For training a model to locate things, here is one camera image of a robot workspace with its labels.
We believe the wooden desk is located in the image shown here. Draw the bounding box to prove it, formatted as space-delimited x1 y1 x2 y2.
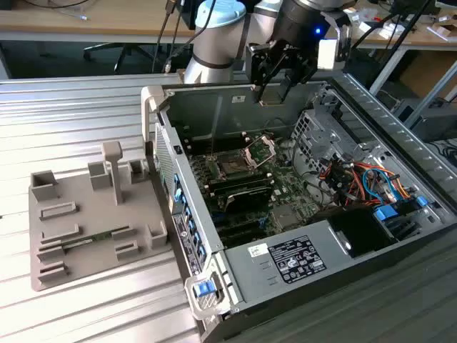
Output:
0 0 457 49

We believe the blue disk carrier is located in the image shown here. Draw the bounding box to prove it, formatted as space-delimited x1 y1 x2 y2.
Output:
373 204 404 226

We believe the silver drive cage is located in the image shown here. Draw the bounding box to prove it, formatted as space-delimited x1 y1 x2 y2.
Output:
289 106 379 179

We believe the blue case latch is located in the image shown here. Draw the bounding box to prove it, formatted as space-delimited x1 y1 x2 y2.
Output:
191 281 216 298

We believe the black office chair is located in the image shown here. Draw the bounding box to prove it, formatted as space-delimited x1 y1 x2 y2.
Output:
84 41 160 74

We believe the brown cardboard tray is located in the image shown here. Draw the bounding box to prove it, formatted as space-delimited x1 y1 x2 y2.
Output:
426 24 457 41

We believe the green RAM stick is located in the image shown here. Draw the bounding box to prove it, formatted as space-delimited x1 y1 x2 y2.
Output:
60 230 115 249

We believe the small white box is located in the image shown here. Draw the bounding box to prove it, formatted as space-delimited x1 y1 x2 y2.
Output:
358 20 385 36

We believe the brown cardboard box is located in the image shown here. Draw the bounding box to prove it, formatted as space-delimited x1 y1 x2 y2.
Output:
396 49 457 101

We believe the grey chipset heatsink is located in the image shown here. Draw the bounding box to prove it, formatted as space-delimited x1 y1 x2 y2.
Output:
270 204 299 230

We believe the grey parts rack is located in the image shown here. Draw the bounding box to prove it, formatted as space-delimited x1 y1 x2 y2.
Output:
27 141 173 292

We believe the black RAM slot bank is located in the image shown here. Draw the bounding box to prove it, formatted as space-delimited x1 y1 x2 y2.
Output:
205 171 276 196
181 131 251 156

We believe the grey power supply unit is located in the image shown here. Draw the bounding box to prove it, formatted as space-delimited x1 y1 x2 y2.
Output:
223 219 354 304

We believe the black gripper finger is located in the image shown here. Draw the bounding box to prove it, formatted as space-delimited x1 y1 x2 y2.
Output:
248 41 283 104
281 52 318 101

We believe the black expansion slot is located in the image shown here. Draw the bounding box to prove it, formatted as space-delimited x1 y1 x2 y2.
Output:
213 214 271 248

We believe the metal socket cover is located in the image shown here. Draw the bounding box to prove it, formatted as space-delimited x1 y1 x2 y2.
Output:
242 134 278 169

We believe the green motherboard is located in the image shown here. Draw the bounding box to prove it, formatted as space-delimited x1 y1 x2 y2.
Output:
184 137 324 249

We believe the blue wire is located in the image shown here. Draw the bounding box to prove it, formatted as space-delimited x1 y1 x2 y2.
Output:
361 166 398 207

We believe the open grey PC case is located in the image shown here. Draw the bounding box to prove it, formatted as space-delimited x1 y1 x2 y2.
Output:
140 69 457 343

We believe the orange red wire bundle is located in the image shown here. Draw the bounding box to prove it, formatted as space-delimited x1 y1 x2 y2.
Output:
319 159 417 210

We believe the black computer tower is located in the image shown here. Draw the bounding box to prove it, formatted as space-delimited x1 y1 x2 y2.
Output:
392 96 457 144

